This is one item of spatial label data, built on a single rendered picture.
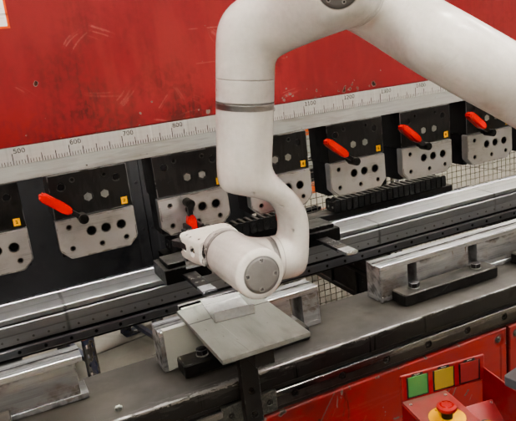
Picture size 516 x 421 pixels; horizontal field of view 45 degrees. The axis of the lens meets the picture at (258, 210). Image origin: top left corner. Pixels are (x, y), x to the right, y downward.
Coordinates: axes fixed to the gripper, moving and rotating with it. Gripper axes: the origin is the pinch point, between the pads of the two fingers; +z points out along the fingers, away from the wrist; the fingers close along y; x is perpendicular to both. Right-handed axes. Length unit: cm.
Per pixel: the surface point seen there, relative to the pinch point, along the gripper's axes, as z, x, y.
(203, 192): 3.5, 6.5, 4.2
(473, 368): -23, -37, 50
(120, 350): 205, -119, 12
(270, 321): -11.1, -18.4, 9.6
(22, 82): 4.0, 32.7, -26.0
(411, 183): 45, -15, 89
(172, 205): 3.5, 5.1, -2.7
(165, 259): 31.4, -15.0, 1.2
